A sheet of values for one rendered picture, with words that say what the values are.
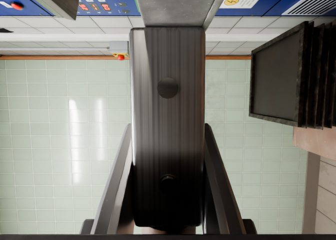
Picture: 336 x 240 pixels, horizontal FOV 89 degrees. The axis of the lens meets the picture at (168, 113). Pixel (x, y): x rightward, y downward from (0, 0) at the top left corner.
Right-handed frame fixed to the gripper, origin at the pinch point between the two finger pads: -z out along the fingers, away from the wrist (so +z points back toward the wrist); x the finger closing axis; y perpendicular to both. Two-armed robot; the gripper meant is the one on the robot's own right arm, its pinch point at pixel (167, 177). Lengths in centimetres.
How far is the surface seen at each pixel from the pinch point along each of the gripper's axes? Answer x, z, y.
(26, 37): 70, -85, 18
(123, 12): 15, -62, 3
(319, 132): -61, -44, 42
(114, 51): 29, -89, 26
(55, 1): 20.6, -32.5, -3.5
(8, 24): 69, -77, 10
